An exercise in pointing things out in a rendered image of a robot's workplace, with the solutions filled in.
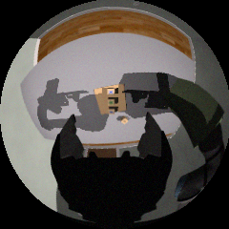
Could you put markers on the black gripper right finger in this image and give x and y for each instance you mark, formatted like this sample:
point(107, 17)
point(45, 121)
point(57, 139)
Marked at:
point(154, 147)

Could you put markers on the tan square mat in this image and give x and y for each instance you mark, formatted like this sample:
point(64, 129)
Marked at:
point(119, 99)

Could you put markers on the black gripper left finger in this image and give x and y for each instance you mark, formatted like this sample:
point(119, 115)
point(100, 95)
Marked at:
point(66, 148)

